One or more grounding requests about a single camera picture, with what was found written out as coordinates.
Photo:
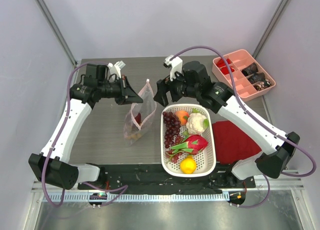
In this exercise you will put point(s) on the yellow-brown longan bunch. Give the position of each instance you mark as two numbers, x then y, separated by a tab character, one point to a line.
133	136

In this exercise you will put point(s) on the dark patterned cup upper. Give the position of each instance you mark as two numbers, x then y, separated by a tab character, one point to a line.
249	70

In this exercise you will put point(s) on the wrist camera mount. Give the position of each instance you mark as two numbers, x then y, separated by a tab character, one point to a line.
115	69
175	64

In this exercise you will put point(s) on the red pieces upper compartment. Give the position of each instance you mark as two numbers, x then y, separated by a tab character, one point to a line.
221	63

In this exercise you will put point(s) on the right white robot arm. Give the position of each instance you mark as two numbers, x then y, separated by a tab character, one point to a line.
192	80

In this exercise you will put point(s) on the yellow lemon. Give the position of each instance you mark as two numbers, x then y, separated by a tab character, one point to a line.
188	165

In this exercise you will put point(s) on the orange peach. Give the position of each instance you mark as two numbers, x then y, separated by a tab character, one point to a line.
182	116

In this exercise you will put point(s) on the pink divided tray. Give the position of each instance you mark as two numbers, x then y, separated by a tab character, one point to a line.
241	59

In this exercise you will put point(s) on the red cloth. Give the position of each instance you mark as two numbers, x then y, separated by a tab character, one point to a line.
231	143

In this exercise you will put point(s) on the white slotted cable duct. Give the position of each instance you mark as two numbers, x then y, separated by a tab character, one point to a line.
104	197

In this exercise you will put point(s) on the aluminium frame post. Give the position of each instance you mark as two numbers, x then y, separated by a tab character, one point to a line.
56	31
283	4

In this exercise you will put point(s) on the dark patterned cup lower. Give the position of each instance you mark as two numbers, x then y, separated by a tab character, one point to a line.
259	81

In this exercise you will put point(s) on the dark red apple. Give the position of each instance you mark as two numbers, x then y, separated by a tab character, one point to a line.
138	118

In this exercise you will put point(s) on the red grape bunch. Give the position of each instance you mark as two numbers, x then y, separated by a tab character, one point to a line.
173	155

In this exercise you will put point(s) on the dark purple grape bunch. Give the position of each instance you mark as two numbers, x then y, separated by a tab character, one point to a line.
172	129

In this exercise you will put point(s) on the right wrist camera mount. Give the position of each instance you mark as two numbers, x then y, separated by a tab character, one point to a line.
175	64

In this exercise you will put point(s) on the pink dragon fruit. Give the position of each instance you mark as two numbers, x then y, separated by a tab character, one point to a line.
191	145

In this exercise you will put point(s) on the clear pink-dotted zip bag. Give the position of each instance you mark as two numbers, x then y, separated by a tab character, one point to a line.
147	109

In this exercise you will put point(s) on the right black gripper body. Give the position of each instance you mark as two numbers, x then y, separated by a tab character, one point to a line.
169	88

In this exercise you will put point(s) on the white perforated plastic basket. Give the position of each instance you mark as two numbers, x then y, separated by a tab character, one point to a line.
206	159

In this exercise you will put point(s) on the left aluminium frame post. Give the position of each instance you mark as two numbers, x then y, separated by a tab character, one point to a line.
56	31

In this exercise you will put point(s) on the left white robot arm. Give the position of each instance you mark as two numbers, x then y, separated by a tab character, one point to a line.
51	166

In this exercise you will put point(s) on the dark patterned cup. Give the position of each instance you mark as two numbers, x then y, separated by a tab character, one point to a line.
259	81
249	70

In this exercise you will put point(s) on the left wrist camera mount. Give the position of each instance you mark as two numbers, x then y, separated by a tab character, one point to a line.
115	69

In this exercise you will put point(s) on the white cauliflower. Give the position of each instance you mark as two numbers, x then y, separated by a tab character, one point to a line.
197	123

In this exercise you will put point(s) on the right aluminium frame post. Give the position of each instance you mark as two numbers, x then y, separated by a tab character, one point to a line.
283	4

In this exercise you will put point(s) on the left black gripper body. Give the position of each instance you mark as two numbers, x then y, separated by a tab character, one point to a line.
117	100

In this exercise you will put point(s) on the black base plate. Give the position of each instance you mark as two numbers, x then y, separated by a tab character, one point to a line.
152	179

